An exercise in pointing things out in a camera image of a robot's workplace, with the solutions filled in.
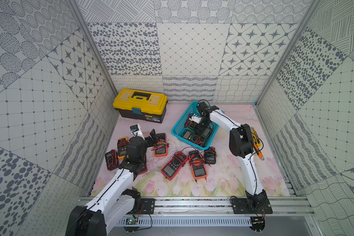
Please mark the red multimeter with grey screen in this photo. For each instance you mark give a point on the red multimeter with grey screen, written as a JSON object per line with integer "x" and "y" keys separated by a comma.
{"x": 171, "y": 169}

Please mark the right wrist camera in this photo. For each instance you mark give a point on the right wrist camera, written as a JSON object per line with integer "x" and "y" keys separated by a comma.
{"x": 195, "y": 119}

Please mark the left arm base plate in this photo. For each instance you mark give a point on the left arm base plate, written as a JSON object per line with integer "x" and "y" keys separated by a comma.
{"x": 143, "y": 206}

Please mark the yellow utility knife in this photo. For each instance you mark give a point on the yellow utility knife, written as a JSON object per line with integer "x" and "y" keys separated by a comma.
{"x": 256, "y": 139}

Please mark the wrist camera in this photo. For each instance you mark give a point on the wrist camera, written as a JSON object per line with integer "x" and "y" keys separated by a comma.
{"x": 195, "y": 119}
{"x": 136, "y": 131}

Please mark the small yellow multimeter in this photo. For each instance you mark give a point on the small yellow multimeter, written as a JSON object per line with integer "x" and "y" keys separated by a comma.
{"x": 122, "y": 144}

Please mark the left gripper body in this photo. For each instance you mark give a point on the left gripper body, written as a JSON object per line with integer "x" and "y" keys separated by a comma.
{"x": 150, "y": 140}

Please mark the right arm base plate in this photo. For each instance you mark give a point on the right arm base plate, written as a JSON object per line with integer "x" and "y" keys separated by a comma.
{"x": 250, "y": 206}

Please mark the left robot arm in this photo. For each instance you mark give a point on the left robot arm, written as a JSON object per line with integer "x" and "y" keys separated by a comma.
{"x": 118, "y": 198}

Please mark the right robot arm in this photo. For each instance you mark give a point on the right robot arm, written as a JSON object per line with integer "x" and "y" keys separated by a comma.
{"x": 241, "y": 145}

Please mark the aluminium rail frame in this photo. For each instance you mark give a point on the aluminium rail frame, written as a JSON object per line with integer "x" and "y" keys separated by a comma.
{"x": 223, "y": 206}

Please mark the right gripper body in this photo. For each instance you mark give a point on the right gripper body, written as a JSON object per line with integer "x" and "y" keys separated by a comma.
{"x": 204, "y": 122}

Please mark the orange multimeter near left gripper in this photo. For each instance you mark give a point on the orange multimeter near left gripper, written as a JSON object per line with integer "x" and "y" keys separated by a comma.
{"x": 161, "y": 147}

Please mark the black red multimeter far left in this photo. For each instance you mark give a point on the black red multimeter far left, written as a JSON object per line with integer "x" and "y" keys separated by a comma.
{"x": 112, "y": 160}

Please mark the white cable duct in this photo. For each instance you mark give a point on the white cable duct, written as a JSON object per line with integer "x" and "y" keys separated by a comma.
{"x": 185, "y": 221}

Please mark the yellow black toolbox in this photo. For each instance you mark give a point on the yellow black toolbox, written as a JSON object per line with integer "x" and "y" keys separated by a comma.
{"x": 141, "y": 105}

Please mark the teal plastic basket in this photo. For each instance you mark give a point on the teal plastic basket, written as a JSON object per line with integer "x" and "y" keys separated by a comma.
{"x": 179, "y": 128}

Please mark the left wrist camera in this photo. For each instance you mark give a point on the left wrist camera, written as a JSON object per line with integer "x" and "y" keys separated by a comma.
{"x": 136, "y": 131}

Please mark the orange multimeter centre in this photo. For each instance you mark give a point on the orange multimeter centre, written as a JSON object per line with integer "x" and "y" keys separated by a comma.
{"x": 197, "y": 164}

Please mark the dark green multimeter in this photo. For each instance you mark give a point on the dark green multimeter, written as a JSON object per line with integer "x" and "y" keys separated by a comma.
{"x": 193, "y": 137}
{"x": 202, "y": 134}

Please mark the small black multimeter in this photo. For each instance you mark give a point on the small black multimeter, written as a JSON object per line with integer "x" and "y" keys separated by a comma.
{"x": 210, "y": 156}

